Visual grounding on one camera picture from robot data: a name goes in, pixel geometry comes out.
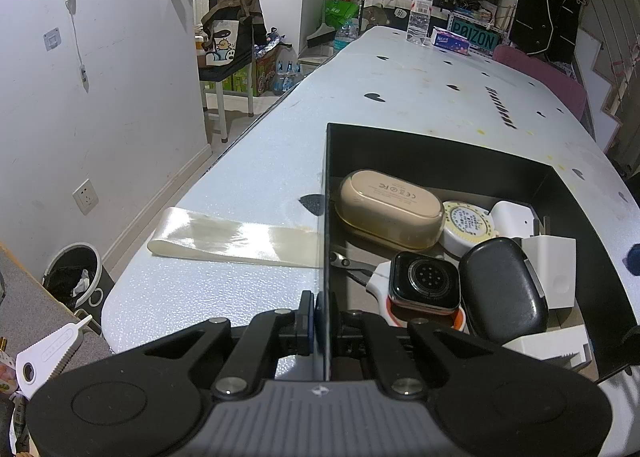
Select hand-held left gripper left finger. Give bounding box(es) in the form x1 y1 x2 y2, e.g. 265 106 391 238
142 289 317 400

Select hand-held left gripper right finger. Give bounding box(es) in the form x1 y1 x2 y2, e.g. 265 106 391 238
315 291 501 398

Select orange white scissors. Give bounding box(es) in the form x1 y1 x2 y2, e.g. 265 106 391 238
365 259 468 333

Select small metal pliers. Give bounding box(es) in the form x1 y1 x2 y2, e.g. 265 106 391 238
329 251 381 288

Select dark smart watch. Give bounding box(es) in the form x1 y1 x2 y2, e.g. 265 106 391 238
389 251 462 314

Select beige earbud case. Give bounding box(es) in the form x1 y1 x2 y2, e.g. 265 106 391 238
334 169 446 252

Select black earbud case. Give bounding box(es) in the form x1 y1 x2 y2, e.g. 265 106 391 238
458 238 549 344

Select round white tape measure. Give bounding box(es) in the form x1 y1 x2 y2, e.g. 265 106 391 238
442 200 501 258

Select black cardboard box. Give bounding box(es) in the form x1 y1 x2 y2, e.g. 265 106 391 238
320 123 640 383

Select white plug charger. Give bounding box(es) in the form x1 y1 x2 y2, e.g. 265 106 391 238
489 201 538 240

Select white plastic strap tool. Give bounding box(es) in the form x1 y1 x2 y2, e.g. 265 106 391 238
502 324 593 370

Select white cube charger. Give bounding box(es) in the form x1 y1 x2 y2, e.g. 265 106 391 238
521 235 577 310

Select cream satin ribbon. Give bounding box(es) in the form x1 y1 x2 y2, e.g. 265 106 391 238
146 207 323 269

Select grey trash bin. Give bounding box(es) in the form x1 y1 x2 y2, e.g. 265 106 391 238
42 243 105 310

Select small white-legged table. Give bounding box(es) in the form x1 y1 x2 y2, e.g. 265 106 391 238
199 64 256 142

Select colourful carton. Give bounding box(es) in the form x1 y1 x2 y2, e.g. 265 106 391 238
254 44 303 96

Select white plastic key tool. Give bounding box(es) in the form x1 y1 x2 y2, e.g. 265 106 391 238
15 314 95 400

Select cartoon tote bag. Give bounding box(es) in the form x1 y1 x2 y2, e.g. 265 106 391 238
205 19 253 68

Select purple tissue pack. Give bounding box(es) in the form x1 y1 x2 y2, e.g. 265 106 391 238
431 27 472 56

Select green plastic bag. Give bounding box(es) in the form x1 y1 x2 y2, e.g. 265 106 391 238
325 0 361 28

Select pink chair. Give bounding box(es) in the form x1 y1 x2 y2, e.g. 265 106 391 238
492 45 588 122

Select teal lettered sign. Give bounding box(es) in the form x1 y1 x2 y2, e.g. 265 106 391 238
450 19 500 52

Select clear water bottle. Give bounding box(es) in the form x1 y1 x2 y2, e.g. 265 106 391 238
406 0 433 46

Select brown jacket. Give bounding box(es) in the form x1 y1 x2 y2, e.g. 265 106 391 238
207 0 266 38

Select black vest with white trim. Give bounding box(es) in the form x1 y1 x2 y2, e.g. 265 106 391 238
510 0 586 62

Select white wall socket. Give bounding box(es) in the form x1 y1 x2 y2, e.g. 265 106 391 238
72 178 99 216

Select hanging white cable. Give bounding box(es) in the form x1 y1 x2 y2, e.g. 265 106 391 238
65 0 91 92

